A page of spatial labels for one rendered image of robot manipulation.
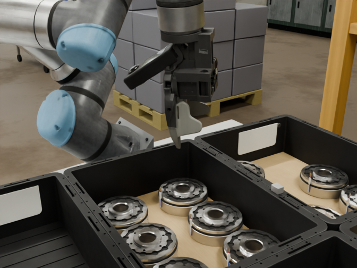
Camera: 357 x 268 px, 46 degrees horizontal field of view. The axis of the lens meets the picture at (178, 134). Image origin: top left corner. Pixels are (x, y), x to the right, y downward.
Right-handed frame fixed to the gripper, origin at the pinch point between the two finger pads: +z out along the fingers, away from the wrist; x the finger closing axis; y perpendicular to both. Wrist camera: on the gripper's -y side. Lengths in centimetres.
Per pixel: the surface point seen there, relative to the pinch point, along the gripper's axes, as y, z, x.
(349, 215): 30.1, 7.1, -9.9
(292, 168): 21.6, 21.2, 22.2
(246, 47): -19, 83, 291
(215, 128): -7, 40, 72
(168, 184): -4.2, 14.7, 3.1
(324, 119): 41, 85, 168
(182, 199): 0.3, 13.9, -2.0
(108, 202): -13.8, 13.0, -6.5
